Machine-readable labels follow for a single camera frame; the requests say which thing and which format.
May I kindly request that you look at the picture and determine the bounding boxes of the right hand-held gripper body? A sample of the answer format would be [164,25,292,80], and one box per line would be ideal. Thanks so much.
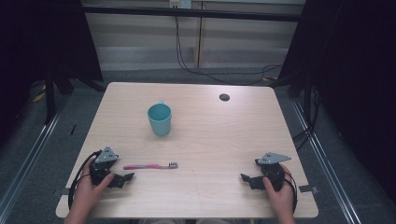
[254,151,292,191]

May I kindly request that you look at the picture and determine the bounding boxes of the pink toothbrush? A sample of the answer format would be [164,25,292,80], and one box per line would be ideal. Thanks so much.
[122,161,179,171]

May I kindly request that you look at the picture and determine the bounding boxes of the teal plastic cup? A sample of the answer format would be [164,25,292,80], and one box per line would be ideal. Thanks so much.
[147,100,173,137]

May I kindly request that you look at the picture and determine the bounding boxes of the person's right hand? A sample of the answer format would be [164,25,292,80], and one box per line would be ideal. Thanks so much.
[262,164,296,214]

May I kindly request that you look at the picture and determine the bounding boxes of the person's left hand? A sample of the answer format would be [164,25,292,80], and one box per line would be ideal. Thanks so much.
[73,157,116,207]

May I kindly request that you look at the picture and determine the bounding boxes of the black stand pole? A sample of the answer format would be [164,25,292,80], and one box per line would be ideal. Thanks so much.
[44,62,58,125]

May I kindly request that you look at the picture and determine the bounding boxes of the black curtain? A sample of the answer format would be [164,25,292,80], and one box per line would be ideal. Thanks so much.
[0,0,105,150]
[276,0,396,204]

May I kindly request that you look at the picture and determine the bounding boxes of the yellow floor item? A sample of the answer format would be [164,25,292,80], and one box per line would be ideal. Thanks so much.
[32,85,48,104]

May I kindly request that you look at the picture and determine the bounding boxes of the black horizontal bar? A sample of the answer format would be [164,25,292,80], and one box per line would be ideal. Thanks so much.
[81,4,303,23]

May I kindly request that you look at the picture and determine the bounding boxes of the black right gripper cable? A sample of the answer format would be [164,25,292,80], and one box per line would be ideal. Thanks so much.
[282,170,299,215]

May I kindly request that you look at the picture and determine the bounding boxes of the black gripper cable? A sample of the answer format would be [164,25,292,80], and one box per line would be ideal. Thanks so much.
[282,170,299,215]
[67,149,104,210]

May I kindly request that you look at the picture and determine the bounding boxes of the black floor cables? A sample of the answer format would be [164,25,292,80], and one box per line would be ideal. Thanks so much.
[291,85,322,152]

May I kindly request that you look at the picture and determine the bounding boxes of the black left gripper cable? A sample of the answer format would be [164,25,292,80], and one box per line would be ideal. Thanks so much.
[67,149,104,210]

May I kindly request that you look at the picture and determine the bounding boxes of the metal floor rail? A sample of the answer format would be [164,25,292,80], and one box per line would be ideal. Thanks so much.
[0,97,70,217]
[290,98,363,224]

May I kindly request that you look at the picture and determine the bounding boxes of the black wall cable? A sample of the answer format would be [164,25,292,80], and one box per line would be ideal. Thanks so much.
[174,15,283,87]

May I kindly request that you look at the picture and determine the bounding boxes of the white wall power outlet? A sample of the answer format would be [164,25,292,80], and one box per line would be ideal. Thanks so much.
[168,0,192,9]

